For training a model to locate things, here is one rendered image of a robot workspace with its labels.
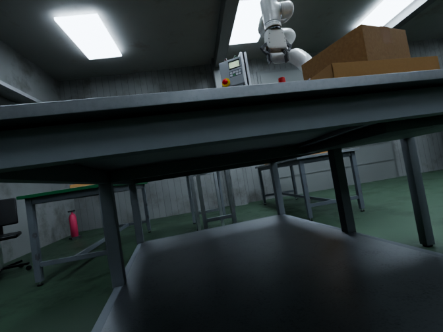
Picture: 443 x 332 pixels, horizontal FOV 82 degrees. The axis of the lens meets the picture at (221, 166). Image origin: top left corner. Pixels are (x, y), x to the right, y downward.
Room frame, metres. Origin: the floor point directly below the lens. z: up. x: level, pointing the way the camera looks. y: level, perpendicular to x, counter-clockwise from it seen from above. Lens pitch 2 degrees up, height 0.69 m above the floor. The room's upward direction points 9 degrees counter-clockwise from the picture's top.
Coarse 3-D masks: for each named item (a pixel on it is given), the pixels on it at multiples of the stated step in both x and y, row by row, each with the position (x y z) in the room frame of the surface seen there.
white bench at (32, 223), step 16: (48, 192) 2.21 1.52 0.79; (64, 192) 2.25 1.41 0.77; (80, 192) 2.29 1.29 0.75; (96, 192) 2.30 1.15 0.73; (144, 192) 4.06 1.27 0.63; (32, 208) 2.24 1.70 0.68; (144, 208) 4.06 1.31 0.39; (32, 224) 2.23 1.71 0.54; (128, 224) 4.00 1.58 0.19; (32, 240) 2.23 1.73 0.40; (32, 256) 2.23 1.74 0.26; (80, 256) 2.28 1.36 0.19; (96, 256) 2.29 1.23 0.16
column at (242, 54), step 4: (240, 52) 1.68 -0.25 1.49; (244, 52) 1.68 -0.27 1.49; (240, 56) 1.68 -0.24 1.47; (244, 56) 1.69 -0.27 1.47; (244, 60) 1.69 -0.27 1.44; (244, 64) 1.68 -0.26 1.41; (244, 68) 1.68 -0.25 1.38; (248, 68) 1.69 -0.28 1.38; (244, 72) 1.68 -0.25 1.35; (248, 72) 1.68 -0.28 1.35; (244, 76) 1.68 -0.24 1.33; (248, 76) 1.68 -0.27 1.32; (248, 80) 1.69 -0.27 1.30; (244, 84) 1.70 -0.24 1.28; (248, 84) 1.69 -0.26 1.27
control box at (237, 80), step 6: (228, 60) 1.72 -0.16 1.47; (240, 60) 1.68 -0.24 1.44; (222, 66) 1.73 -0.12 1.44; (228, 66) 1.71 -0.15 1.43; (222, 72) 1.73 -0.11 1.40; (228, 72) 1.72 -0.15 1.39; (222, 78) 1.74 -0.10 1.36; (228, 78) 1.72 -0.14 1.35; (234, 78) 1.70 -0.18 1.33; (240, 78) 1.69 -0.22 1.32; (222, 84) 1.74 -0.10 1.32; (228, 84) 1.72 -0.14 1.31; (234, 84) 1.71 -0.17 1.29; (240, 84) 1.70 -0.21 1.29
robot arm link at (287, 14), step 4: (284, 4) 1.20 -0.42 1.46; (288, 4) 1.20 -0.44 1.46; (292, 4) 1.20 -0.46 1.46; (284, 8) 1.20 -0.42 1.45; (288, 8) 1.20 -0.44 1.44; (292, 8) 1.20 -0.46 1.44; (284, 12) 1.21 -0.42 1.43; (288, 12) 1.21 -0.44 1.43; (292, 12) 1.22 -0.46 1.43; (284, 16) 1.23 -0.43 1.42; (288, 16) 1.24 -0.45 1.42; (260, 20) 1.38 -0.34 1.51; (284, 20) 1.31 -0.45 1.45; (260, 24) 1.39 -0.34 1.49; (260, 28) 1.45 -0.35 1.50; (264, 32) 1.48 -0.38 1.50
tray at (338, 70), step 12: (384, 60) 0.51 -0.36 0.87; (396, 60) 0.51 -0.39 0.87; (408, 60) 0.52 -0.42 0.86; (420, 60) 0.53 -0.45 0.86; (432, 60) 0.53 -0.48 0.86; (324, 72) 0.51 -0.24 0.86; (336, 72) 0.48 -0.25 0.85; (348, 72) 0.49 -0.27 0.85; (360, 72) 0.50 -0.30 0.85; (372, 72) 0.50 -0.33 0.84; (384, 72) 0.51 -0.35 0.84
